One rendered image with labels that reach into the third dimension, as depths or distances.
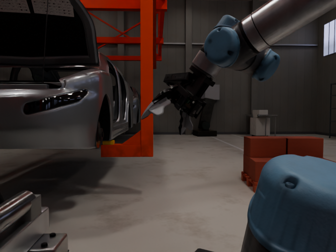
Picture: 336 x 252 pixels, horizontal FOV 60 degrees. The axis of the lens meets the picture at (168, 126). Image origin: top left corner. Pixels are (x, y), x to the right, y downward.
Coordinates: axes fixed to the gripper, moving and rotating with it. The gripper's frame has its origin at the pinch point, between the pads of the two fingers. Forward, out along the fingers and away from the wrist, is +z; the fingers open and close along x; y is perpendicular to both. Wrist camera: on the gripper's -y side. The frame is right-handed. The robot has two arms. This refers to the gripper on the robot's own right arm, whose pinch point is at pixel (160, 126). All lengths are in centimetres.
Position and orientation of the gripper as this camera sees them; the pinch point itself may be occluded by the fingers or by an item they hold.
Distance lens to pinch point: 85.9
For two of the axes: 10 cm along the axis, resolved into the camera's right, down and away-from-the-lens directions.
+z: -5.4, 8.0, 2.7
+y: 3.8, 5.2, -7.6
